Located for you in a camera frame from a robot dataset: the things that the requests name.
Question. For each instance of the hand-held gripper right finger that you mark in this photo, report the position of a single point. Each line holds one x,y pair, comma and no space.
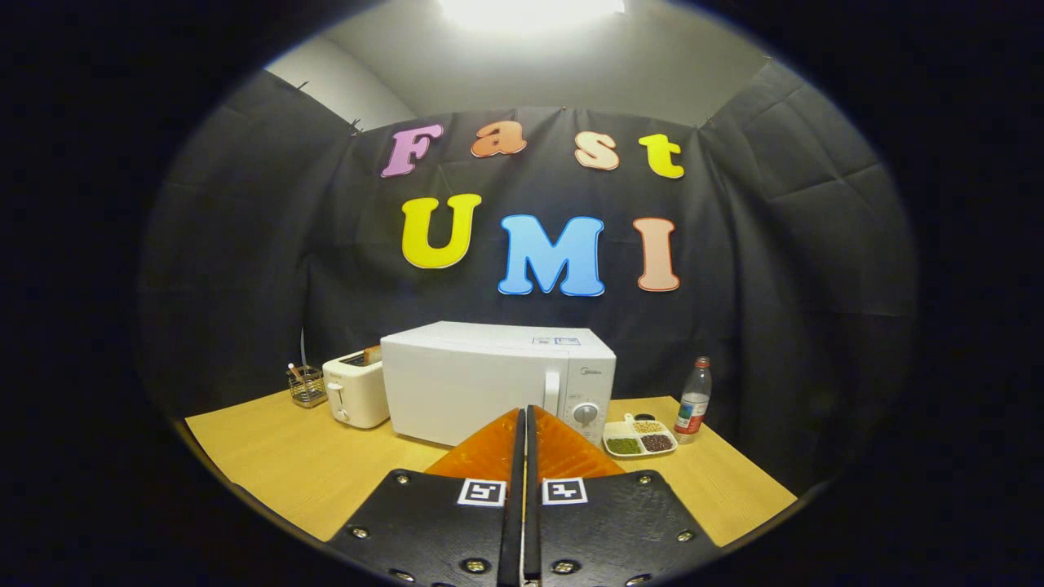
612,530

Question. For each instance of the ceiling light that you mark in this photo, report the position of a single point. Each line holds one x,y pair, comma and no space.
530,12

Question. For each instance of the toast slice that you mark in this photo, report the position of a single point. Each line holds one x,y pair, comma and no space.
373,355

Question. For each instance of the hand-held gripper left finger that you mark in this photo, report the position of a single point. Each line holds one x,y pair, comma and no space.
432,530

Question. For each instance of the white toaster oven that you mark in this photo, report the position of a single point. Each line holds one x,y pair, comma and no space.
457,383

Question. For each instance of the small wooden stick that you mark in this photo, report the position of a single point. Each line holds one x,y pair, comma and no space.
294,371

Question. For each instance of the white divided bean dish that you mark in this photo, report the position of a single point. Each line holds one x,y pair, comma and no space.
640,443

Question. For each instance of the white bread toaster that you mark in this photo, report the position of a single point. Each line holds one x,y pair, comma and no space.
359,395

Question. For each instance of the clear plastic water bottle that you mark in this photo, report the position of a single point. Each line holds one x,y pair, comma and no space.
693,403

